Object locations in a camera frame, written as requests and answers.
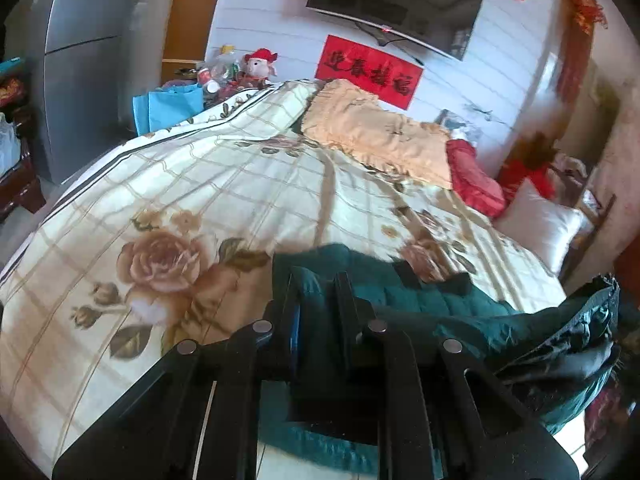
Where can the teal box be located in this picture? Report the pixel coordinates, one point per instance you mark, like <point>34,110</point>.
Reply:
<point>10,66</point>

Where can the black wall television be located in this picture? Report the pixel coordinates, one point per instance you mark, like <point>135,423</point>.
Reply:
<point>400,2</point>

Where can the wooden chair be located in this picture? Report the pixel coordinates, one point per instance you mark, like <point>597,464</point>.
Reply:
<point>592,205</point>

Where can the red wall banner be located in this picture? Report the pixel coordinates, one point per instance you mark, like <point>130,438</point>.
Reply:
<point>370,70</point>

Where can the blue paper bag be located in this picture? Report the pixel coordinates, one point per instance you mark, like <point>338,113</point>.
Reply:
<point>167,109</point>

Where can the white plastic bag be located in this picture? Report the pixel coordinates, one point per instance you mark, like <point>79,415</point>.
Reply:
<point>7,142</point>

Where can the red tasselled wall decoration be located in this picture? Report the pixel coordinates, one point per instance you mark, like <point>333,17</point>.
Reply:
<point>582,2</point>

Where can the grey refrigerator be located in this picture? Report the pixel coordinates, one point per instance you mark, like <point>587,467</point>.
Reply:
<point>77,60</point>

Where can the red heart-shaped pillow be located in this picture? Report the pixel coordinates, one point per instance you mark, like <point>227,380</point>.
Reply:
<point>472,175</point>

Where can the wooden door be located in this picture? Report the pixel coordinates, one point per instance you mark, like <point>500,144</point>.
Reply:
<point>187,10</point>

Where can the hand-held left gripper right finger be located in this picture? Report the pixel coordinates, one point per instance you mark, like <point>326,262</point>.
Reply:
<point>350,320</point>

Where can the white satin pillow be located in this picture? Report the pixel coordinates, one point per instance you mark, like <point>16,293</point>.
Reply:
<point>542,227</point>

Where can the framed photo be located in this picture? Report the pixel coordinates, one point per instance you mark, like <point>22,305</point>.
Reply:
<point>460,125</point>

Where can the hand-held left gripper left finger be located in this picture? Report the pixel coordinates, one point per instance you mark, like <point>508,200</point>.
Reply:
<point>295,332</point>

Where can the clutter of bottles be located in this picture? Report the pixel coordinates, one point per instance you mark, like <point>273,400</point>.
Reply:
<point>217,70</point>

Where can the magenta patterned blanket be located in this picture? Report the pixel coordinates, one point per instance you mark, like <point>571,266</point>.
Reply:
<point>602,410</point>

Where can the dark wooden cabinet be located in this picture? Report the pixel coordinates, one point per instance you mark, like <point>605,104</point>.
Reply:
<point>20,180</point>

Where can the red cloth bundle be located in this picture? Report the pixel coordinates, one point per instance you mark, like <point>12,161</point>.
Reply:
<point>530,170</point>

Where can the green quilted jacket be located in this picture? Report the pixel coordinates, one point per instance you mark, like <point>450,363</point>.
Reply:
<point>450,310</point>

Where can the bed with floral checked sheet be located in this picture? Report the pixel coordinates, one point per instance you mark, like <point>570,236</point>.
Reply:
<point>200,200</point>

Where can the yellow frilled pillow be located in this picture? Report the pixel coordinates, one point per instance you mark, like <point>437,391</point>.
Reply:
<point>380,130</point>

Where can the plush toy with red hat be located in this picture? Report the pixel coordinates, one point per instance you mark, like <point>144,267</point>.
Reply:
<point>257,66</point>

